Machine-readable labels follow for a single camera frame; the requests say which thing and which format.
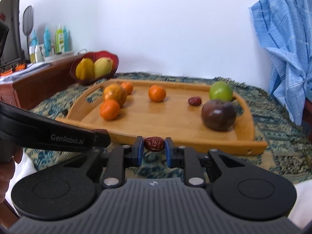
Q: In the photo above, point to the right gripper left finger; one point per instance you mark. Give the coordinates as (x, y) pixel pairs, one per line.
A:
(119, 159)

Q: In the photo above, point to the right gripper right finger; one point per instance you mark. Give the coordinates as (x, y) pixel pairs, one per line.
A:
(185, 158)

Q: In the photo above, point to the red jujube date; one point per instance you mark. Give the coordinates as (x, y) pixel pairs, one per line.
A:
(154, 144)
(194, 101)

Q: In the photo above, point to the dark purple tomato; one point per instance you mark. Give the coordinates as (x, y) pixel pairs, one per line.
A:
(218, 115)

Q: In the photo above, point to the large brownish orange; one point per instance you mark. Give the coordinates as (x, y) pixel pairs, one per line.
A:
(116, 92)

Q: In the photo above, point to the small mandarin orange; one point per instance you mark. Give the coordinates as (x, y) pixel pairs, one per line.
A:
(128, 87)

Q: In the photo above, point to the green apple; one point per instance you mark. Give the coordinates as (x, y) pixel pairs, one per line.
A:
(221, 90)

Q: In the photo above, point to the left hand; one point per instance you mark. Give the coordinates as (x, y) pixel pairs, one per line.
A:
(7, 172)

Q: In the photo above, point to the wooden bamboo tray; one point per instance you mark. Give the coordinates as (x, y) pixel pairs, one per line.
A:
(173, 117)

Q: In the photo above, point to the white small bottle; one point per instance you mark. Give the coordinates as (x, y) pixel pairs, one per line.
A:
(38, 54)

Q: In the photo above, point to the yellow starfruit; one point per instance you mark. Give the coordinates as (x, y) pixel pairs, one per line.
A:
(85, 69)

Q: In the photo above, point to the green lotion bottle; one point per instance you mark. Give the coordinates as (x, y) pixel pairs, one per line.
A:
(59, 40)

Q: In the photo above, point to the yellow mango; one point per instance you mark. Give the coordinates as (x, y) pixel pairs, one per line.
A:
(102, 66)

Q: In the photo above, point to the red fruit bowl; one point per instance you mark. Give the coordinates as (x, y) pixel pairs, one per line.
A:
(94, 56)

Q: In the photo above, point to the patterned teal beige cloth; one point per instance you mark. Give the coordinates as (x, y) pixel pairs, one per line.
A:
(288, 152)

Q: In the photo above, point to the round mesh swatter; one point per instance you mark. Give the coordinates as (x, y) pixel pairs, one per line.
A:
(28, 20)

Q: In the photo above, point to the white towel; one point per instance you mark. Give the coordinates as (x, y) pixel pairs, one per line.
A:
(300, 215)

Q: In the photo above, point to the blue plaid cloth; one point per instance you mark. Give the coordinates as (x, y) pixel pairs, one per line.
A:
(283, 29)

